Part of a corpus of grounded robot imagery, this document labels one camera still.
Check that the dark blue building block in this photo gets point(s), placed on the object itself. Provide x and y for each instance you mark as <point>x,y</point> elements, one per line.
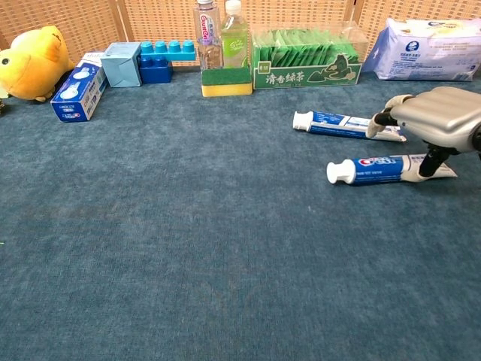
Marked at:
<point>156,71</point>

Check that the blue white slim toothpaste tube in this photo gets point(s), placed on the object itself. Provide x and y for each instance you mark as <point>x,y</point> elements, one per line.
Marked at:
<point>330,123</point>

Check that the light blue paper carton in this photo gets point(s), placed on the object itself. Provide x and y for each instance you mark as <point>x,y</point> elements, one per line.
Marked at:
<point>120,65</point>

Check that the clear bottle purple label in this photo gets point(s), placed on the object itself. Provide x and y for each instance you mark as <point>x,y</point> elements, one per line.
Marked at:
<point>207,41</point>

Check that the green tea sachet box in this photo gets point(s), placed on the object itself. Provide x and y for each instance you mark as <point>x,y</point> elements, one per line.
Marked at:
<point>300,64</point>

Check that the yellow plush toy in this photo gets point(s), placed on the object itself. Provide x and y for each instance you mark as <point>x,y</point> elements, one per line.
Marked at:
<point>34,64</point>

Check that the clear bottle green label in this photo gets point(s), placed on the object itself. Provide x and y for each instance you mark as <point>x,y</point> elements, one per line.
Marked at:
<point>235,41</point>

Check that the blue table cloth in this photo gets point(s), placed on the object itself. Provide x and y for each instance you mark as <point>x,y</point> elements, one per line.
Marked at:
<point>188,225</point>

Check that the green yellow sponge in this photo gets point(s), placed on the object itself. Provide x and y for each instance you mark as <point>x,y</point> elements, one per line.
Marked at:
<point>226,82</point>

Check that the long light blue building block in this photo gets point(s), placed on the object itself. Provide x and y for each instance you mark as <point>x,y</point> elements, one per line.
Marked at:
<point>169,50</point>

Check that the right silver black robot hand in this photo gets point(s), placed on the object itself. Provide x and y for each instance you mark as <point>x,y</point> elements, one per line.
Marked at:
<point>439,116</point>

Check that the wicker folding screen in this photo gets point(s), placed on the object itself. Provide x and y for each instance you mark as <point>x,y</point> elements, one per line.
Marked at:
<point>75,19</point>

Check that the white blue tissue pack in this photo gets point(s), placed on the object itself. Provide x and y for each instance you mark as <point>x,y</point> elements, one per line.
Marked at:
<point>424,52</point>

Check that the blue toothbrush box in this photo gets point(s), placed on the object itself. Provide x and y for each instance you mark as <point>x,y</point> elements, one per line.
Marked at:
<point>77,94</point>

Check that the blue Crest logo toothpaste tube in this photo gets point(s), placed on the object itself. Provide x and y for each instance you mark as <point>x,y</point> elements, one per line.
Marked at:
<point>376,169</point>

